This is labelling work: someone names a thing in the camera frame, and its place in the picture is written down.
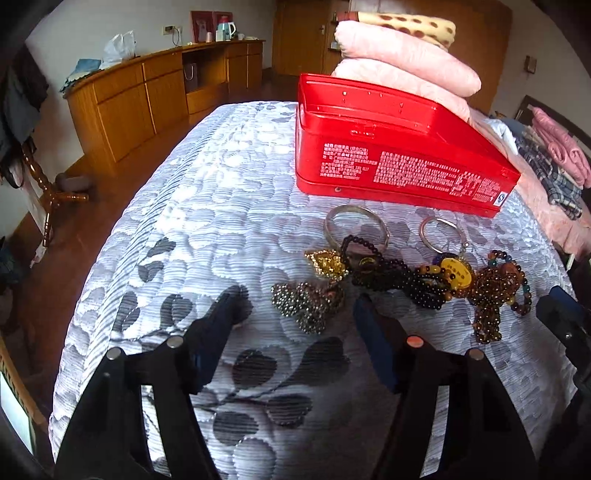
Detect amber bead necklace with pendant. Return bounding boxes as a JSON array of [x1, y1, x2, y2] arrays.
[[419, 249, 534, 345]]

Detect black bead necklace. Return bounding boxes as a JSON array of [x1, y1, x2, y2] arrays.
[[338, 234, 452, 310]]

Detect gold filigree ornament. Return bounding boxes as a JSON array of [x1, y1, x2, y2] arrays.
[[304, 249, 349, 282]]

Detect pink bed cover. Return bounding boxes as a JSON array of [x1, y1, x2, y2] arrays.
[[470, 108, 591, 259]]

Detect right silver bangle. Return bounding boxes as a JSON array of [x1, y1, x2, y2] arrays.
[[419, 216, 469, 257]]

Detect silver bangle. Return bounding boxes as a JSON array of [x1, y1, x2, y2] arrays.
[[322, 204, 391, 253], [419, 216, 469, 257]]

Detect plaid checked shirt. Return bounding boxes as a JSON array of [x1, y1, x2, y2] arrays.
[[515, 136, 583, 220]]

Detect pink folded clothes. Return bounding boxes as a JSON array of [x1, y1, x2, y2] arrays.
[[531, 107, 590, 188]]

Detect dark wooden headboard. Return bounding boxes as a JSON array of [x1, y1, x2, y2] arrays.
[[514, 94, 591, 158]]

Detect left silver bangle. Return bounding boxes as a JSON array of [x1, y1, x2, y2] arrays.
[[322, 204, 391, 253]]

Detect wooden coat rack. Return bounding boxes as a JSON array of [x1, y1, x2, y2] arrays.
[[21, 140, 89, 247]]

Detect red tin box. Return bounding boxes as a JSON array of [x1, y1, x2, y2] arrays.
[[294, 74, 520, 218]]

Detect yellow brown spotted blanket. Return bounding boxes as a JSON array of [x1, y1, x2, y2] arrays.
[[335, 11, 456, 50]]

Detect lower pink folded quilt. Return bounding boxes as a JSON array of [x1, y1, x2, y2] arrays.
[[332, 58, 471, 122]]

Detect long wooden sideboard cabinet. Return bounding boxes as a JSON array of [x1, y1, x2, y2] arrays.
[[64, 39, 264, 176]]

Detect dark hanging clothes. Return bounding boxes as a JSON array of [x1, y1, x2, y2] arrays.
[[1, 44, 49, 189]]

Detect blue cloth on cabinet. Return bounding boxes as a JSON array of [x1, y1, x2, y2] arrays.
[[60, 59, 101, 93]]

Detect grey paper bag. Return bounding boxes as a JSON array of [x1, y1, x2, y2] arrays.
[[183, 63, 198, 93]]

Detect wooden wardrobe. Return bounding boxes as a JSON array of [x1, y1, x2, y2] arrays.
[[271, 0, 513, 113]]

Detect white plastic bag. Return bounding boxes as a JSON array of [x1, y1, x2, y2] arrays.
[[100, 31, 136, 70]]

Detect light blue electric kettle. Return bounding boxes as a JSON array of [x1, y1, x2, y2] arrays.
[[215, 15, 236, 42]]

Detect wall mounted phone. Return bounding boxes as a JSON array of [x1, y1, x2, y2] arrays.
[[524, 55, 538, 75]]

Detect wall socket with plug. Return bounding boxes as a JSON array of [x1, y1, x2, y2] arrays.
[[162, 25, 182, 47]]

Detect red picture frame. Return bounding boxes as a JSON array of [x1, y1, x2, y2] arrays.
[[189, 10, 233, 43]]

